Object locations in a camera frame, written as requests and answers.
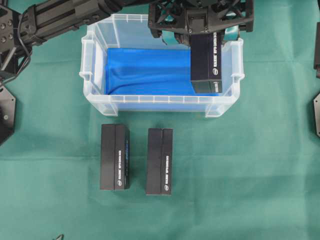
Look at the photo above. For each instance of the blue foam liner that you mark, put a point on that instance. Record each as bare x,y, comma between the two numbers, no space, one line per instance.
148,72

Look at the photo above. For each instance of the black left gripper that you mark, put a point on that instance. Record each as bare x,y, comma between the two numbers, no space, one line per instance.
176,20

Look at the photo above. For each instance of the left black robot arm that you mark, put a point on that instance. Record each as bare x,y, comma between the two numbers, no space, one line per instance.
20,32

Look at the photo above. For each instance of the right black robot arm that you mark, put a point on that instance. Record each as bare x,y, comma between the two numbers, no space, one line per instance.
316,62

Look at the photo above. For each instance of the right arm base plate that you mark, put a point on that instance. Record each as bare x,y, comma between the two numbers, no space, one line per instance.
316,107

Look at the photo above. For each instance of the clear plastic storage case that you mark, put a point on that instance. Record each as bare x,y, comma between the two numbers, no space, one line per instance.
130,31

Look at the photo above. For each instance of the black camera box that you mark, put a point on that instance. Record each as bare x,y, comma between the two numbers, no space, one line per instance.
159,161
206,63
114,157

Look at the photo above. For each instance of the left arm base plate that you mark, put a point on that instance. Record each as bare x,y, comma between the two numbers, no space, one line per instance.
7,114

